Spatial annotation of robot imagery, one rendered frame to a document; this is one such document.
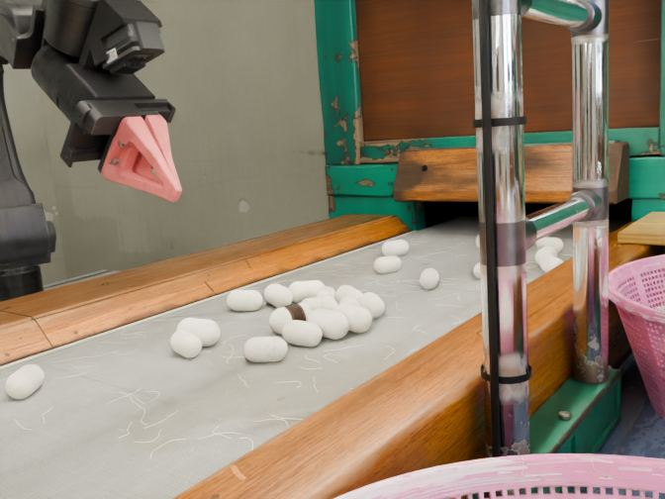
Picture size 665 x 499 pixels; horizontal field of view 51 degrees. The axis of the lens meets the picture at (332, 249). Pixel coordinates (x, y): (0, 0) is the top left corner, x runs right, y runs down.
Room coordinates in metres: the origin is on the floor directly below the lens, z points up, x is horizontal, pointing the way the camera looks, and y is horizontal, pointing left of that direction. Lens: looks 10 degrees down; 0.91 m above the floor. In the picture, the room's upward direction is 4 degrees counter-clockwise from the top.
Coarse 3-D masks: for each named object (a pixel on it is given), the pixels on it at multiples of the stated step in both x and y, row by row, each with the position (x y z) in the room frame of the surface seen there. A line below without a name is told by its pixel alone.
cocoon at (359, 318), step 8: (344, 304) 0.54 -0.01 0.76; (344, 312) 0.53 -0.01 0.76; (352, 312) 0.52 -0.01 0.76; (360, 312) 0.52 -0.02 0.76; (368, 312) 0.53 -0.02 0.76; (352, 320) 0.52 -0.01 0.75; (360, 320) 0.52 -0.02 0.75; (368, 320) 0.52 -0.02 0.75; (352, 328) 0.52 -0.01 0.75; (360, 328) 0.52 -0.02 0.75; (368, 328) 0.53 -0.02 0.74
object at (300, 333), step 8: (296, 320) 0.51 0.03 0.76; (288, 328) 0.51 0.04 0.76; (296, 328) 0.50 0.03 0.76; (304, 328) 0.50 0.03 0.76; (312, 328) 0.50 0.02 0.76; (320, 328) 0.50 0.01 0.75; (288, 336) 0.50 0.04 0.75; (296, 336) 0.50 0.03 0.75; (304, 336) 0.50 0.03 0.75; (312, 336) 0.50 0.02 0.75; (320, 336) 0.50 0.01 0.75; (296, 344) 0.50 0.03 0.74; (304, 344) 0.50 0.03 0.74; (312, 344) 0.50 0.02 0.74
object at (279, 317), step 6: (306, 306) 0.55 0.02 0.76; (276, 312) 0.54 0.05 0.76; (282, 312) 0.54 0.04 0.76; (288, 312) 0.54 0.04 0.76; (306, 312) 0.54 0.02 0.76; (270, 318) 0.54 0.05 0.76; (276, 318) 0.53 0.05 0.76; (282, 318) 0.53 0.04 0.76; (288, 318) 0.53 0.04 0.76; (306, 318) 0.54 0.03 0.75; (270, 324) 0.54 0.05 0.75; (276, 324) 0.53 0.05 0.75; (282, 324) 0.53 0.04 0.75; (276, 330) 0.53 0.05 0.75
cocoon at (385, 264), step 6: (378, 258) 0.74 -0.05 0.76; (384, 258) 0.74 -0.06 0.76; (390, 258) 0.74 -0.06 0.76; (396, 258) 0.74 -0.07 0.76; (378, 264) 0.73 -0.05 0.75; (384, 264) 0.73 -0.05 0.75; (390, 264) 0.73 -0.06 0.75; (396, 264) 0.74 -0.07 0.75; (378, 270) 0.73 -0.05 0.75; (384, 270) 0.73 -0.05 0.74; (390, 270) 0.74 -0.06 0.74; (396, 270) 0.74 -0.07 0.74
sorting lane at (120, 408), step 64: (448, 256) 0.80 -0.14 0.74; (256, 320) 0.59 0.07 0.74; (384, 320) 0.56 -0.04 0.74; (448, 320) 0.55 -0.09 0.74; (0, 384) 0.47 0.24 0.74; (64, 384) 0.46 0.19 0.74; (128, 384) 0.45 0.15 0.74; (192, 384) 0.44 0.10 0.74; (256, 384) 0.43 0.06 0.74; (320, 384) 0.43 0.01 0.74; (0, 448) 0.36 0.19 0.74; (64, 448) 0.36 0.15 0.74; (128, 448) 0.35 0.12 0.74; (192, 448) 0.35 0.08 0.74
